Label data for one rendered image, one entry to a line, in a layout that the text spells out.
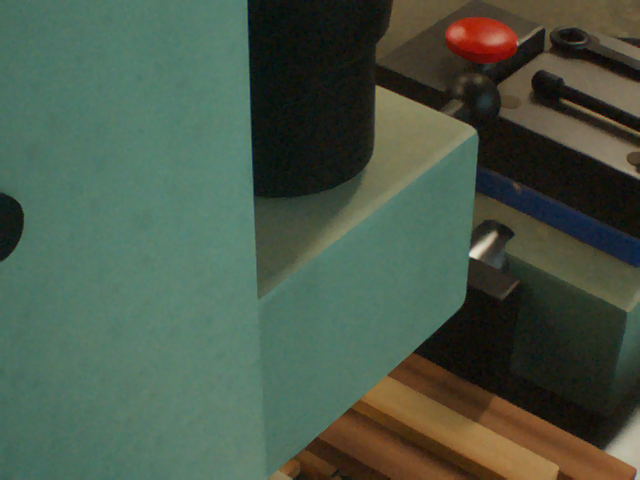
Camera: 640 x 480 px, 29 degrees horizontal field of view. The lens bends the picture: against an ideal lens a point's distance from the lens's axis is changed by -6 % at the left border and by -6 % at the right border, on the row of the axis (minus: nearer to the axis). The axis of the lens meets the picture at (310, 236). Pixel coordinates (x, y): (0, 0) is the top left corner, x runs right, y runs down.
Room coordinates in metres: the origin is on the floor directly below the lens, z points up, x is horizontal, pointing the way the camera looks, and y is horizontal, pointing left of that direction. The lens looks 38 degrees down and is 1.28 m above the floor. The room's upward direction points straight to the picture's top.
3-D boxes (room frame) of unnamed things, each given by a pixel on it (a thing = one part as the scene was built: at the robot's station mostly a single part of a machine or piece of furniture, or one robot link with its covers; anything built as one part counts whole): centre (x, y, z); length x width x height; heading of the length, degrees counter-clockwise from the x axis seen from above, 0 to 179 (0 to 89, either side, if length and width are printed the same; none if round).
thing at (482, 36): (0.46, -0.07, 1.02); 0.03 x 0.03 x 0.01
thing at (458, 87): (0.36, -0.04, 1.04); 0.06 x 0.02 x 0.02; 140
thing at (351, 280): (0.29, 0.02, 1.03); 0.14 x 0.07 x 0.09; 140
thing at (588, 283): (0.45, -0.11, 0.92); 0.15 x 0.13 x 0.09; 50
